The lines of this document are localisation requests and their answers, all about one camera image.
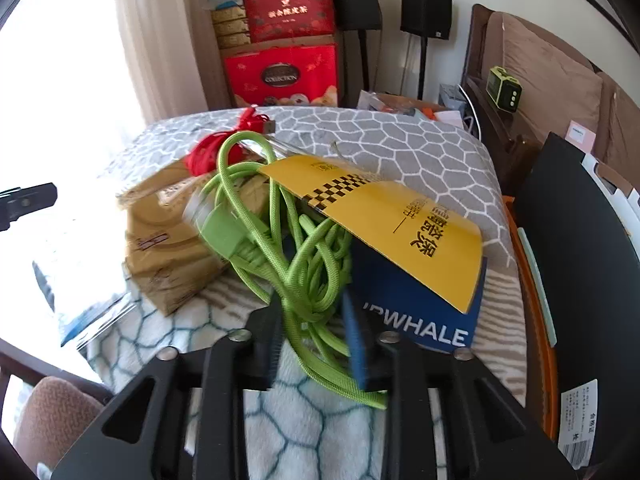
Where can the brown sofa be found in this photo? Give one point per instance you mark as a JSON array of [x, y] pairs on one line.
[[495, 125]]

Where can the cream curtain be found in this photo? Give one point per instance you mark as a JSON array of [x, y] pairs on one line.
[[150, 35]]

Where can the pink box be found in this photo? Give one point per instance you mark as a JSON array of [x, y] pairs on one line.
[[580, 135]]

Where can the black storage box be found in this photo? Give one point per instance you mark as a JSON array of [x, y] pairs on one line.
[[575, 260]]

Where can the stack of gold boxes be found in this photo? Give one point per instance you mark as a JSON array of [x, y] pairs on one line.
[[230, 27]]

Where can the clear plastic bag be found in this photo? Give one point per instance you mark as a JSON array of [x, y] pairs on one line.
[[85, 310]]

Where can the black speaker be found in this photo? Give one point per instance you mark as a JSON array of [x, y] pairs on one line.
[[355, 0], [425, 10]]

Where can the yellow checkered booklet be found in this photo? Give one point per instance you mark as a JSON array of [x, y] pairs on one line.
[[390, 220]]

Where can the brown upholstered chair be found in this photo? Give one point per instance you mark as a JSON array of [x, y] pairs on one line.
[[55, 420]]

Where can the open brown cardboard box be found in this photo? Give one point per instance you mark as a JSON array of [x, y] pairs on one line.
[[380, 100]]

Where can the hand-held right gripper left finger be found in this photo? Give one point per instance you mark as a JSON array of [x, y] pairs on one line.
[[262, 350]]

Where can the grey blue small box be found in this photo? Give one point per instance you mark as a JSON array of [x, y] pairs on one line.
[[452, 97]]

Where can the brown cardboard carton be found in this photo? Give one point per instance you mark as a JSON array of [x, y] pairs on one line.
[[300, 42]]

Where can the blue cardboard box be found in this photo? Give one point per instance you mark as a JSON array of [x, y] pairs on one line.
[[400, 305]]

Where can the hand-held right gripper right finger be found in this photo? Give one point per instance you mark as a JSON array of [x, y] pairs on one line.
[[357, 350]]

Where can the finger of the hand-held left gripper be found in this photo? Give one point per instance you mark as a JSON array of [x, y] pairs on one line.
[[27, 202]]

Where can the black speaker stand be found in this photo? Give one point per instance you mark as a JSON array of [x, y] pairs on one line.
[[361, 60], [423, 65]]

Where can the grey honeycomb patterned blanket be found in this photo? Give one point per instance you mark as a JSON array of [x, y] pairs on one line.
[[400, 135]]

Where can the brown sofa cushion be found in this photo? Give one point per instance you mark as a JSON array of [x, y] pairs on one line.
[[540, 75], [625, 120]]

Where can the orange tray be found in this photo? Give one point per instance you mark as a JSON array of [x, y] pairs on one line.
[[537, 360]]

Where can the tan patterned box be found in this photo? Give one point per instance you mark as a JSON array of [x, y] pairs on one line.
[[160, 255]]

